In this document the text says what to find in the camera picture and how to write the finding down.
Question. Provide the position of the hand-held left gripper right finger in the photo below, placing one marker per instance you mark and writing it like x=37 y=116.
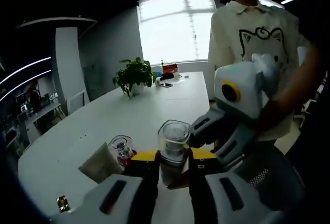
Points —
x=206 y=193

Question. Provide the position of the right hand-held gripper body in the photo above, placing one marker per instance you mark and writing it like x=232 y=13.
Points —
x=247 y=79

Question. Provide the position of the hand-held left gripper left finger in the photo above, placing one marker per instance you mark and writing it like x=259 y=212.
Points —
x=139 y=182

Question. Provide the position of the small white skincare bottle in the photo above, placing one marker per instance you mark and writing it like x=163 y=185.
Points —
x=174 y=141

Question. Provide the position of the large white skincare bottle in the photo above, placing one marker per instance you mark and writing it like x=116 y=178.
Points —
x=119 y=146

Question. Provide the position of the white skincare tube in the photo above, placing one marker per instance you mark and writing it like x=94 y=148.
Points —
x=100 y=164

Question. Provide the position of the brown gold skincare sachet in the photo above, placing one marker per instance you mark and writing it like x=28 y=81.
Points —
x=63 y=203

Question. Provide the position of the white box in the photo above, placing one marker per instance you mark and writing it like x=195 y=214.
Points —
x=178 y=78

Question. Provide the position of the black pouch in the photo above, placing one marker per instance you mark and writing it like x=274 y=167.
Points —
x=167 y=76

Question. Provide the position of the red box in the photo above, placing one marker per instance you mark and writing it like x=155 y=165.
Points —
x=170 y=68

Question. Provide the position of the blue packet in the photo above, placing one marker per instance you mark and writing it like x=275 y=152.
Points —
x=157 y=75

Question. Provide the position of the green potted plant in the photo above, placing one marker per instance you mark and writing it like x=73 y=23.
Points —
x=134 y=74

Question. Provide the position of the white framed office chair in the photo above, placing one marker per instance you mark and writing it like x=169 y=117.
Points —
x=77 y=100

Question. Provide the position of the white office desks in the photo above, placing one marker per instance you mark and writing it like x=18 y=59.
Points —
x=43 y=113

